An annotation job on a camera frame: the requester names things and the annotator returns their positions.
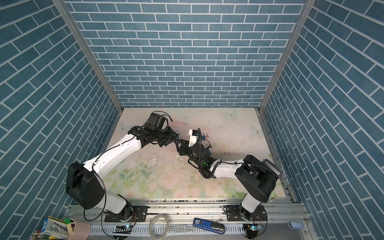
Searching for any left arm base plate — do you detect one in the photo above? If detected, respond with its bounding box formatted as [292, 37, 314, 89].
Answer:
[104, 206, 149, 223]

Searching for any black calculator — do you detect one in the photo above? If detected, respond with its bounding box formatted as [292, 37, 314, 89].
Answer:
[263, 159, 283, 179]

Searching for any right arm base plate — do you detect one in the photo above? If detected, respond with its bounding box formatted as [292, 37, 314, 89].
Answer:
[223, 205, 268, 222]

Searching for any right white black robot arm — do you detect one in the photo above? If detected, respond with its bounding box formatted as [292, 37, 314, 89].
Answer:
[175, 140, 282, 221]

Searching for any blue black handheld device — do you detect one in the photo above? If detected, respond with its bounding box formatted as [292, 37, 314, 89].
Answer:
[193, 218, 226, 235]

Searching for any floral table mat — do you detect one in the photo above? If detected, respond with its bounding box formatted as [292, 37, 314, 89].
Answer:
[101, 108, 272, 200]

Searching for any pink cup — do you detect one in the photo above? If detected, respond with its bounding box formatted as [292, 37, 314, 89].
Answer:
[68, 219, 91, 240]

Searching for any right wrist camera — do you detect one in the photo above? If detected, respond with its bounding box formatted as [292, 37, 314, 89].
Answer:
[189, 130, 200, 147]

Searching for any aluminium rail frame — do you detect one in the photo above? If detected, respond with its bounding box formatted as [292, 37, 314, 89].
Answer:
[65, 199, 317, 240]

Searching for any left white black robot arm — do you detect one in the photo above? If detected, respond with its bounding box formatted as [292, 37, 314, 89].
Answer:
[66, 111, 179, 222]

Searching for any white blue cardboard box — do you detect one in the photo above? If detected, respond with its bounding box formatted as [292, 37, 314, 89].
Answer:
[41, 217, 71, 240]

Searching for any small light blue object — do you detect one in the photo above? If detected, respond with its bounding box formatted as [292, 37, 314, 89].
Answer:
[288, 222, 304, 230]

